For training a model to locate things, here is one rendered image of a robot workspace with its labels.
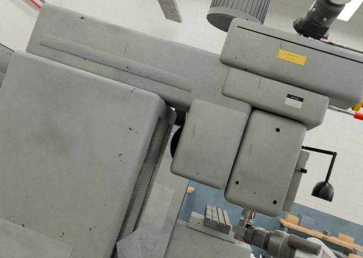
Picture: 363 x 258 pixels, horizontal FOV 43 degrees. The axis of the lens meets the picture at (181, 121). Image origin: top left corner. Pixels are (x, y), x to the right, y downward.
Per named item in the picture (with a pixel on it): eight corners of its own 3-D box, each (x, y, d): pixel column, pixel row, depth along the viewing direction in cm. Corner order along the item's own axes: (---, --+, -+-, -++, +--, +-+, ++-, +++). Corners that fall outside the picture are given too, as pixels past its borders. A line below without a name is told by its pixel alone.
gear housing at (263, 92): (309, 132, 166) (317, 106, 166) (322, 126, 142) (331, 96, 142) (221, 104, 170) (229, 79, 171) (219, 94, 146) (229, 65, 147)
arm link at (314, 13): (291, 35, 151) (309, 10, 141) (294, 15, 156) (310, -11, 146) (325, 48, 152) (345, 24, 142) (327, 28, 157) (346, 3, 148)
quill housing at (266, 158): (273, 214, 162) (300, 129, 164) (279, 220, 142) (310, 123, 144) (222, 196, 165) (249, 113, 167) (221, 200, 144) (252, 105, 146)
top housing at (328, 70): (342, 114, 166) (356, 72, 167) (363, 105, 140) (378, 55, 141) (219, 76, 172) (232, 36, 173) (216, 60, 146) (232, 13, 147)
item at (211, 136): (225, 188, 167) (247, 121, 169) (223, 191, 143) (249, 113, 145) (176, 171, 170) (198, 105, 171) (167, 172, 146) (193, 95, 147)
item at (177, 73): (243, 131, 167) (260, 80, 169) (245, 125, 145) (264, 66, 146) (47, 67, 178) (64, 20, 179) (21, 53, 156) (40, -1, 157)
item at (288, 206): (289, 212, 154) (308, 152, 155) (291, 213, 150) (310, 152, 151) (278, 208, 154) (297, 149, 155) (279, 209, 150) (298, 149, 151)
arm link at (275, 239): (262, 221, 157) (295, 233, 150) (254, 248, 156) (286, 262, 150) (248, 220, 146) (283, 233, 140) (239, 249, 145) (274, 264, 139)
